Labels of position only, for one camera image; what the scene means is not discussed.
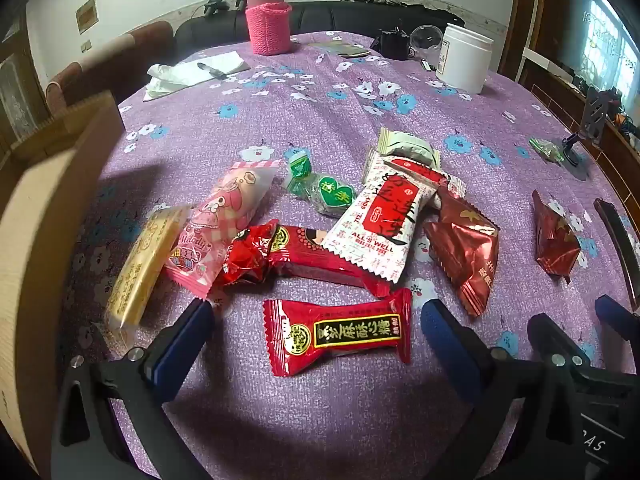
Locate green booklet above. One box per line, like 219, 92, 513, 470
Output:
310, 40, 372, 59

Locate pink thermos with knitted sleeve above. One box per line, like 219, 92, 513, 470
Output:
244, 0, 293, 57

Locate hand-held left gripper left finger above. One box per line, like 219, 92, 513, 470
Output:
50, 300, 216, 480

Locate television screen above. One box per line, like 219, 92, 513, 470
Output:
557, 0, 640, 108

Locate small green candy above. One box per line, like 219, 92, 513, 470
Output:
529, 137, 566, 165

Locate brown armchair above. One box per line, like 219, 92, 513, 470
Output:
46, 21, 175, 108

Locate pink cartoon snack packet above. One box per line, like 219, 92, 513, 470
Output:
164, 160, 283, 298

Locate clear plastic cup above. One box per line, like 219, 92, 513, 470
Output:
409, 25, 445, 61

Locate yellow snack packet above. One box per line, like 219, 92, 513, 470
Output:
104, 205, 192, 333

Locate white plastic jar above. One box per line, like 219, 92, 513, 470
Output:
435, 22, 496, 95

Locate red cartoon face snack packet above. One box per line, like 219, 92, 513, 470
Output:
220, 219, 393, 298

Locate cardboard box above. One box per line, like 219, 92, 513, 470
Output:
0, 91, 126, 480

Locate red black label snack packet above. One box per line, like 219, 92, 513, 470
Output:
262, 287, 415, 378

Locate black leather sofa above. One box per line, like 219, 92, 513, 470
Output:
175, 0, 466, 61

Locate black phone stand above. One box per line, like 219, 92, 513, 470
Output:
562, 85, 623, 182

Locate pale green snack packet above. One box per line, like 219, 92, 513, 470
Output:
376, 127, 442, 168

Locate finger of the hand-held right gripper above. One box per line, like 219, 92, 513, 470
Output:
527, 312, 592, 367
594, 294, 640, 335

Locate dark red foil snack packet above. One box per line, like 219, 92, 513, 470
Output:
424, 185, 501, 318
531, 190, 583, 285

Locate white red snack packet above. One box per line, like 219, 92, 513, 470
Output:
361, 147, 467, 211
322, 174, 441, 283

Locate small framed wall plaque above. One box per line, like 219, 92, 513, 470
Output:
75, 0, 98, 35

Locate green heart candy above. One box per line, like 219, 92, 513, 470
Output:
282, 147, 357, 218

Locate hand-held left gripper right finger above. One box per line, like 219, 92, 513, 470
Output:
420, 300, 596, 480

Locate white paper sheets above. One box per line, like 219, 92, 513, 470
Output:
142, 51, 251, 103

